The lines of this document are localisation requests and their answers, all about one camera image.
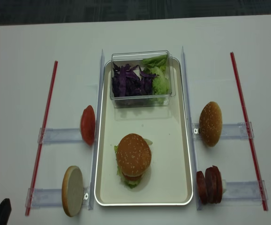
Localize dark red meat slice front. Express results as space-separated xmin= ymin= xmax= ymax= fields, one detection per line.
xmin=196 ymin=171 xmax=208 ymax=205

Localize dark red meat slice back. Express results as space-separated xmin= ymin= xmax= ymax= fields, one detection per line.
xmin=212 ymin=165 xmax=223 ymax=203

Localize dark red meat slice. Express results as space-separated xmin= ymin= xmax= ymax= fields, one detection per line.
xmin=212 ymin=165 xmax=223 ymax=203
xmin=196 ymin=171 xmax=208 ymax=205
xmin=205 ymin=167 xmax=217 ymax=203

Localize stacked burger fillings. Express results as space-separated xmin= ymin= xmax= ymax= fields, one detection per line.
xmin=114 ymin=138 xmax=153 ymax=188

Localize tomato slice upright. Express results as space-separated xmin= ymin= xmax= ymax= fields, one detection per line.
xmin=80 ymin=105 xmax=96 ymax=146

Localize sesame bun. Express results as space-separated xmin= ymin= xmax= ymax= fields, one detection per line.
xmin=115 ymin=133 xmax=151 ymax=177
xmin=199 ymin=101 xmax=223 ymax=147

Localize clear holder upper left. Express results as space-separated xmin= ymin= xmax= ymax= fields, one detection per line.
xmin=38 ymin=128 xmax=83 ymax=144

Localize clear plastic salad box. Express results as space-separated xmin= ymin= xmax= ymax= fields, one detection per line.
xmin=110 ymin=50 xmax=175 ymax=108

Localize bun bottom upright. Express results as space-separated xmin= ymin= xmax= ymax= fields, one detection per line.
xmin=61 ymin=165 xmax=83 ymax=217

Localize dark red meat slice middle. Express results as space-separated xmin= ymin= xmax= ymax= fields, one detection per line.
xmin=205 ymin=167 xmax=217 ymax=203

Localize left long clear rail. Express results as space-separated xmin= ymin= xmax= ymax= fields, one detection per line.
xmin=87 ymin=50 xmax=105 ymax=210

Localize right long clear rail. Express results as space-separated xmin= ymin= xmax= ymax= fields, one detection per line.
xmin=181 ymin=46 xmax=203 ymax=210

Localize red strip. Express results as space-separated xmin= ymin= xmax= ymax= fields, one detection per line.
xmin=230 ymin=52 xmax=268 ymax=211
xmin=25 ymin=61 xmax=58 ymax=217

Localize clear holder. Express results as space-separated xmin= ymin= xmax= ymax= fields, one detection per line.
xmin=192 ymin=122 xmax=254 ymax=140
xmin=38 ymin=128 xmax=83 ymax=144
xmin=222 ymin=180 xmax=268 ymax=201
xmin=25 ymin=187 xmax=93 ymax=210

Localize long clear rail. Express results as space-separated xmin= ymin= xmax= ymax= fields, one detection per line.
xmin=87 ymin=50 xmax=105 ymax=210
xmin=181 ymin=46 xmax=203 ymax=210

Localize shredded purple cabbage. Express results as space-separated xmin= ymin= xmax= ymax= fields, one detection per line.
xmin=112 ymin=63 xmax=158 ymax=97

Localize cream metal tray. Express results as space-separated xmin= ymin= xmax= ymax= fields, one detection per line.
xmin=94 ymin=59 xmax=193 ymax=206

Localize right red strip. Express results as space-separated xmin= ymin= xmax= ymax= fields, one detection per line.
xmin=230 ymin=52 xmax=268 ymax=211

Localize clear holder lower right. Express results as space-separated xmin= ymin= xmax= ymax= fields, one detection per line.
xmin=222 ymin=180 xmax=268 ymax=201

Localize clear holder lower left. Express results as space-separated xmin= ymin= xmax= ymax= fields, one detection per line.
xmin=25 ymin=187 xmax=93 ymax=210

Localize black object corner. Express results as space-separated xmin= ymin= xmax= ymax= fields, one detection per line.
xmin=0 ymin=198 xmax=12 ymax=225

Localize clear holder upper right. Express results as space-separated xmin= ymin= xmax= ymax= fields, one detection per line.
xmin=192 ymin=122 xmax=254 ymax=140

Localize green lettuce in box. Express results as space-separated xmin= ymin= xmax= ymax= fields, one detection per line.
xmin=140 ymin=54 xmax=170 ymax=95

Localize left red strip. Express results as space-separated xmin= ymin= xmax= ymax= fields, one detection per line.
xmin=25 ymin=61 xmax=58 ymax=217

